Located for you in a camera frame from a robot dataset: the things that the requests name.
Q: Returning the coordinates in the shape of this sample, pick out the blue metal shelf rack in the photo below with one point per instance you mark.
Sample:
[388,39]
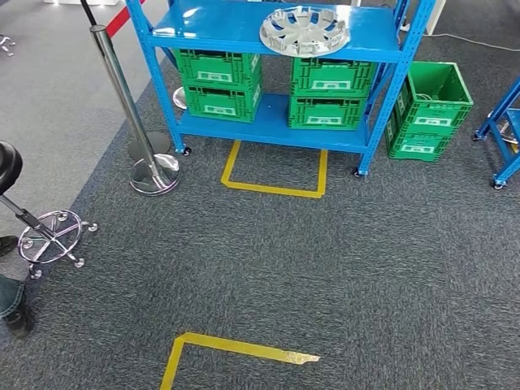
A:
[223,27]
[500,140]

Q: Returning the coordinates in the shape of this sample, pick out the grey wheel hubcap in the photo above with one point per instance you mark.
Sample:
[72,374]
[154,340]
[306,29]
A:
[304,29]

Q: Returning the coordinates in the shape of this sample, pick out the red barrier belt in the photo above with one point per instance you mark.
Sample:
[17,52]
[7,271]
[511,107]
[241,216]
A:
[120,19]

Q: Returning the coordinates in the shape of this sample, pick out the black round stool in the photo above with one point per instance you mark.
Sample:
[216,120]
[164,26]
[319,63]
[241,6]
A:
[48,237]

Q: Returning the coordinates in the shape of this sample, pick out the white desk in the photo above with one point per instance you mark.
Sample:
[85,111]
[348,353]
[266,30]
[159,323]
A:
[435,16]

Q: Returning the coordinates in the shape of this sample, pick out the thin black barrier belt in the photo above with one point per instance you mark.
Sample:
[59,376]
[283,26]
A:
[87,12]

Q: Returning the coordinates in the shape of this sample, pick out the person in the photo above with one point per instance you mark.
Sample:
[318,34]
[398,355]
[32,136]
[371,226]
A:
[12,301]

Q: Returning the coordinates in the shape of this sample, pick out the chrome stanchion post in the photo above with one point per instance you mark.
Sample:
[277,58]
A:
[133,107]

